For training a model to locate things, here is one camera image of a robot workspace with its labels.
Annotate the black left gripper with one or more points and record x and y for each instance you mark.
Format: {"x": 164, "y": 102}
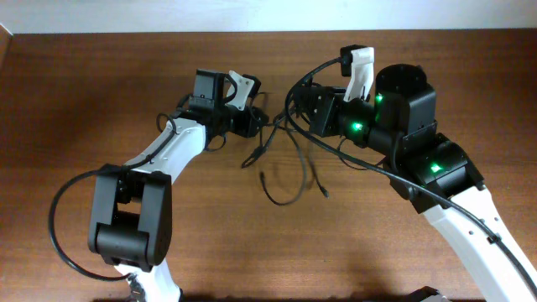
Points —
{"x": 251, "y": 127}

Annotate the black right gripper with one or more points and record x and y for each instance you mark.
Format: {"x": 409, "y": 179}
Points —
{"x": 316, "y": 111}

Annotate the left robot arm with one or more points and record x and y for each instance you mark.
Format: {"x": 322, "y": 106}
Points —
{"x": 131, "y": 217}

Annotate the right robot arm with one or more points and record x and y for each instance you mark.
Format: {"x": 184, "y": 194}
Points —
{"x": 393, "y": 114}

